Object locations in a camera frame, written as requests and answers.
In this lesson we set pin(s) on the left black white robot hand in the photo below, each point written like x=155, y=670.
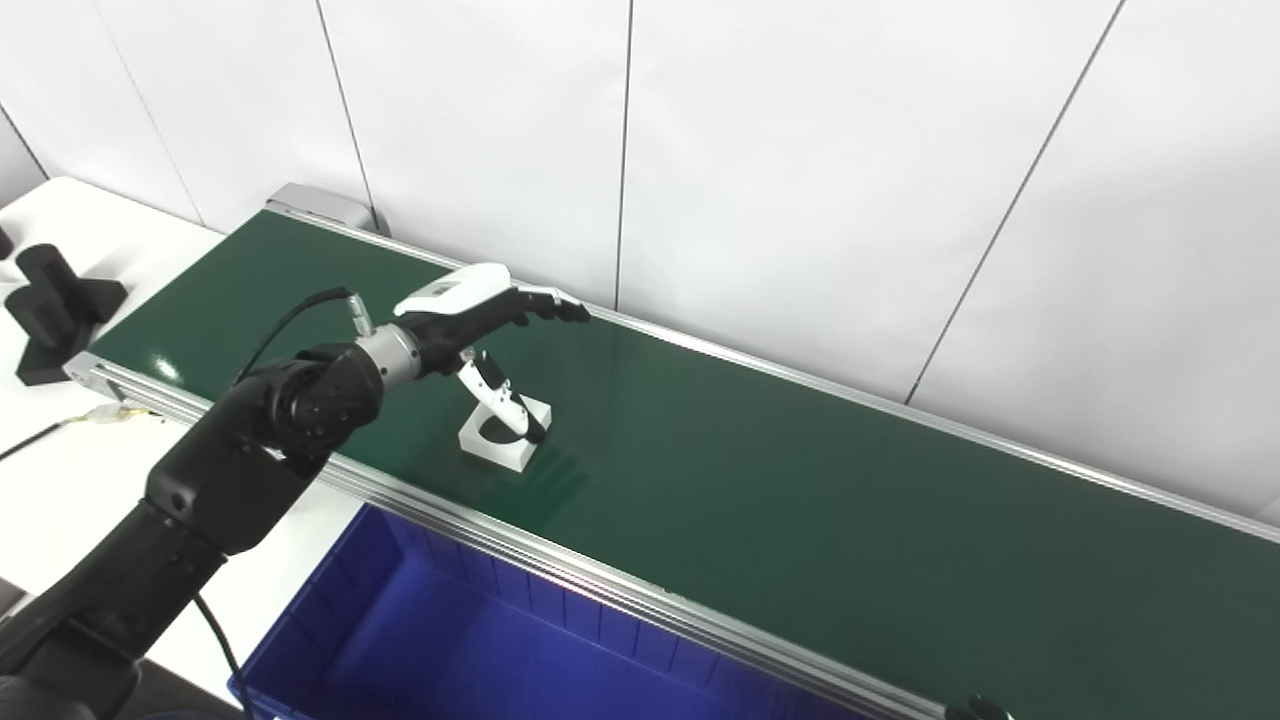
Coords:
x=455, y=305

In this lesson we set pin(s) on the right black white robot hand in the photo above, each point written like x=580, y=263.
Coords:
x=975, y=710

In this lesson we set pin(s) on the small black part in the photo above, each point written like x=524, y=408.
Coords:
x=4, y=242

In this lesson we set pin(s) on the black part with cylinder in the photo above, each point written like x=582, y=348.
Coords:
x=55, y=310

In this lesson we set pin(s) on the green conveyor belt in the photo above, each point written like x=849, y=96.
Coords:
x=560, y=575
x=800, y=500

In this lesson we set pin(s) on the grey conveyor end housing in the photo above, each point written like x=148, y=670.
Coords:
x=320, y=205

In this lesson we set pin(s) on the white square part with hole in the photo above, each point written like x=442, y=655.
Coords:
x=500, y=455

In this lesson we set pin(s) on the large blue plastic bin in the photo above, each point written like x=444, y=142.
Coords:
x=450, y=640

